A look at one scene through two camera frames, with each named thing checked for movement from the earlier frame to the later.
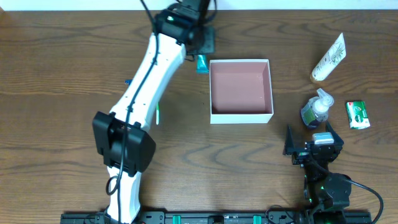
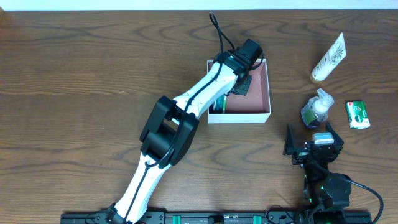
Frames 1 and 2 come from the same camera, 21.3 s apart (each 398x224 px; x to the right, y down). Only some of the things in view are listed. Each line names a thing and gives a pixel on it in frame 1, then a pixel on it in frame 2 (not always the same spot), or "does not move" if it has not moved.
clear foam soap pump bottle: [316, 109] does not move
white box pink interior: [240, 91] does not move
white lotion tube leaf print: [336, 54] does not move
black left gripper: [206, 40] to [241, 86]
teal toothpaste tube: [202, 66] to [221, 103]
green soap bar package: [357, 115] does not move
